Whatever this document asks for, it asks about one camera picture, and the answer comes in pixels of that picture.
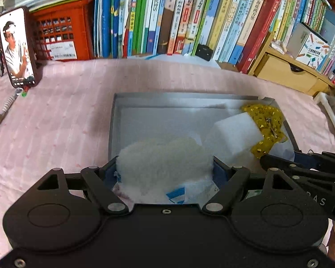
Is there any black phone stand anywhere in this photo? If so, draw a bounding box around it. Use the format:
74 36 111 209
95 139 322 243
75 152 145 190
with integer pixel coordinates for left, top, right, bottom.
0 40 6 77

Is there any white plastic tube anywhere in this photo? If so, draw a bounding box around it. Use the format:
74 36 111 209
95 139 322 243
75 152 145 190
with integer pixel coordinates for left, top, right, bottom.
315 92 335 148

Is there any yellow sequined pouch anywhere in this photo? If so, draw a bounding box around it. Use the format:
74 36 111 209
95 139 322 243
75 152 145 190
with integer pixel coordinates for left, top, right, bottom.
241 104 288 159

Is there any wooden drawer organizer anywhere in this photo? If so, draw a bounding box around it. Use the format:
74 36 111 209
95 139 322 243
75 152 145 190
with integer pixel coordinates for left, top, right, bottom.
248 32 335 95

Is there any white coiled cable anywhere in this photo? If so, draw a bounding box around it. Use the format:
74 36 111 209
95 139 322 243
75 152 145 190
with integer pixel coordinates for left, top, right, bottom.
0 87 27 144

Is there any white fluffy pom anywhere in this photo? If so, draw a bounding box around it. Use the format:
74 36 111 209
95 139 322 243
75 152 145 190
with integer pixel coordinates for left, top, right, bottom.
117 137 214 205

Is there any row of upright books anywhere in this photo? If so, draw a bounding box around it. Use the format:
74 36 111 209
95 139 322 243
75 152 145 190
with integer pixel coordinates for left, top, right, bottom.
94 0 335 74

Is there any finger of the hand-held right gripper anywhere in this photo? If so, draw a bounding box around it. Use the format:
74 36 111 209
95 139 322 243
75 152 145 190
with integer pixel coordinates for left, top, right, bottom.
260 155 335 183
294 151 335 171

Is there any pink tablecloth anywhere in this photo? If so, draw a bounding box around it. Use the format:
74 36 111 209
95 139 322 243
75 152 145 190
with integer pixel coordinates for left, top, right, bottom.
0 59 335 260

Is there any black smartphone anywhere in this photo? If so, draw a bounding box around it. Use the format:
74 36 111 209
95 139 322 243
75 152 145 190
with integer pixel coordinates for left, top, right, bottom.
0 7 41 87

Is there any white tissue paper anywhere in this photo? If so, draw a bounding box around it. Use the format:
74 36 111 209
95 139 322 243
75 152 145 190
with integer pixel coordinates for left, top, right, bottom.
119 100 296 174

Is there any grey cardboard box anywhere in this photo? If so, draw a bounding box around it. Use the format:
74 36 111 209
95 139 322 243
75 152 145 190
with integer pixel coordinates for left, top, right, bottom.
109 92 300 174

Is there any white foam block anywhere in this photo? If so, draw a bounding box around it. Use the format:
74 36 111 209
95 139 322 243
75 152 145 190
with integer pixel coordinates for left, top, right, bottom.
212 112 264 157

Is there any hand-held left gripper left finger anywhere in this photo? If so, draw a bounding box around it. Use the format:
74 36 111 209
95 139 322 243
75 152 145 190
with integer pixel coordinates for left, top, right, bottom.
33 158 129 215

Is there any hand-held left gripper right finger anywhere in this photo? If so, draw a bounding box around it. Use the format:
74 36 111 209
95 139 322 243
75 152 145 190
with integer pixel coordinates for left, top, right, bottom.
202 158 296 215

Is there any white label printer box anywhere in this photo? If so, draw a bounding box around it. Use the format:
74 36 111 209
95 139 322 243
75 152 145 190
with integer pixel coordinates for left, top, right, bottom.
287 24 331 67

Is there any red plastic crate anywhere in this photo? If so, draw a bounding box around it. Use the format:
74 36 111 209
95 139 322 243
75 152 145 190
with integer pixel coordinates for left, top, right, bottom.
0 0 96 68

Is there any small black box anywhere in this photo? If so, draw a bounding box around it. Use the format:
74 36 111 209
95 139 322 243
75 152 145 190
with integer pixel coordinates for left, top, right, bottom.
195 44 214 60

